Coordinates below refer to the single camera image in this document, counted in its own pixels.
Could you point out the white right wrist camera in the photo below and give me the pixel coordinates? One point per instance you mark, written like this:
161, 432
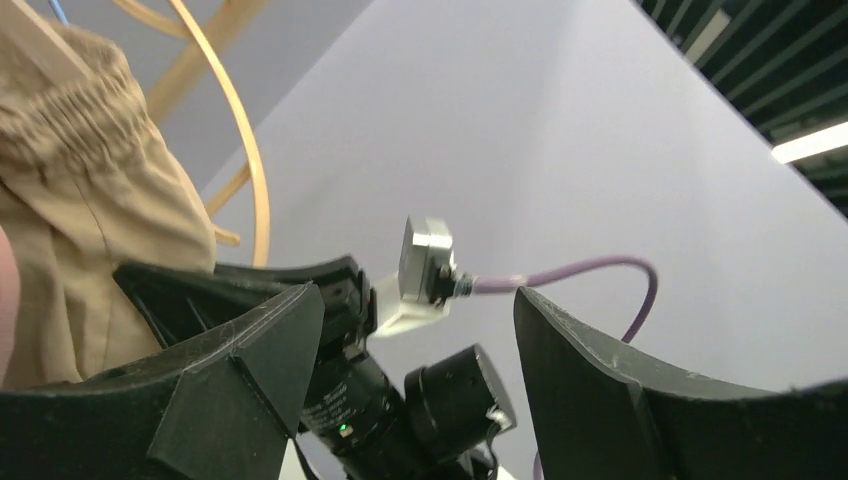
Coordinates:
420, 292

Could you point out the pink shorts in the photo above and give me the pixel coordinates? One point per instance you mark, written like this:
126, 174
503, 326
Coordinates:
10, 301

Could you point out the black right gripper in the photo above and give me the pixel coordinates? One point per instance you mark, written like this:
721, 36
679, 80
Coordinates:
178, 304

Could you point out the beige shorts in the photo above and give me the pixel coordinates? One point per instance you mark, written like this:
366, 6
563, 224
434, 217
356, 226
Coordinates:
87, 183

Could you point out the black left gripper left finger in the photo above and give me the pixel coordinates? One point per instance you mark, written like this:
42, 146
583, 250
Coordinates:
221, 405

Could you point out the wooden clothes rack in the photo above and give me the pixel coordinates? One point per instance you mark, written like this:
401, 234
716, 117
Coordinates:
201, 54

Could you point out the blue hanger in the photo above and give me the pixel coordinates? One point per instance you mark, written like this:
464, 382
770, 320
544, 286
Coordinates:
58, 11

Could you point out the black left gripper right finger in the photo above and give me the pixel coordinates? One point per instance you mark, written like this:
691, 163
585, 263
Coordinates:
602, 409

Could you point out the beige wooden hanger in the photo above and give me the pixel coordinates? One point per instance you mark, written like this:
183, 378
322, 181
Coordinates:
40, 42

